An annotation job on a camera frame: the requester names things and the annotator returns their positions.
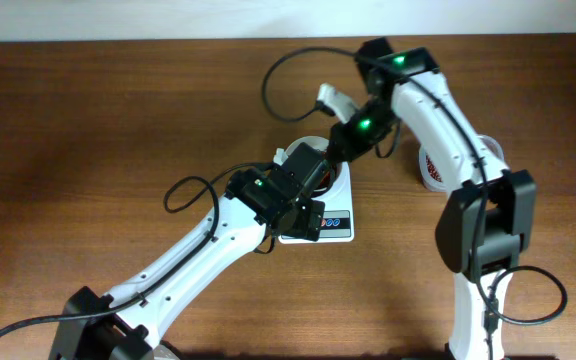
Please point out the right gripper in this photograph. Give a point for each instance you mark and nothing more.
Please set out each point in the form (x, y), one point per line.
(343, 145)

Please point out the red beans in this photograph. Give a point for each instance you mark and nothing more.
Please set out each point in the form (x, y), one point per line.
(432, 171)

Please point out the orange measuring scoop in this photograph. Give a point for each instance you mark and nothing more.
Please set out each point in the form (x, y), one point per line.
(325, 182)

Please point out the clear plastic food container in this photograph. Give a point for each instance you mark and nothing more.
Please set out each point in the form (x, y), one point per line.
(490, 144)

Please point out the white digital kitchen scale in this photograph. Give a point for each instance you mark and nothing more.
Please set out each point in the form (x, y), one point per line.
(340, 215)

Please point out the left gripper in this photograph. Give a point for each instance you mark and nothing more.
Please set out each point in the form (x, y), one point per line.
(315, 167)

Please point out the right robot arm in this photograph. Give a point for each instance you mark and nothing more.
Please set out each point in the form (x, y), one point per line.
(487, 221)

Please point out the white round bowl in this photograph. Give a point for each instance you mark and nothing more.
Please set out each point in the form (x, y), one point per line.
(317, 143)

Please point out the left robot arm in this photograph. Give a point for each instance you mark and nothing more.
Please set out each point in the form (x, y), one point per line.
(129, 321)

